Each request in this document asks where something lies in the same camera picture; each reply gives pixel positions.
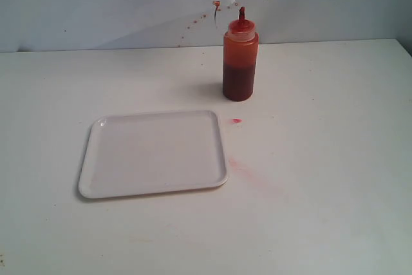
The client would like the white rectangular plastic tray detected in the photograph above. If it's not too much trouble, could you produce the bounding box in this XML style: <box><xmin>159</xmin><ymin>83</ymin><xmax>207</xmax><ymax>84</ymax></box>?
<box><xmin>78</xmin><ymin>110</ymin><xmax>229</xmax><ymax>200</ymax></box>

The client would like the red sauce squeeze bottle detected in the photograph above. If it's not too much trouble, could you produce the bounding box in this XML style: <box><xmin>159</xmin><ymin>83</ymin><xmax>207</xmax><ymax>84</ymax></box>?
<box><xmin>222</xmin><ymin>6</ymin><xmax>259</xmax><ymax>102</ymax></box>

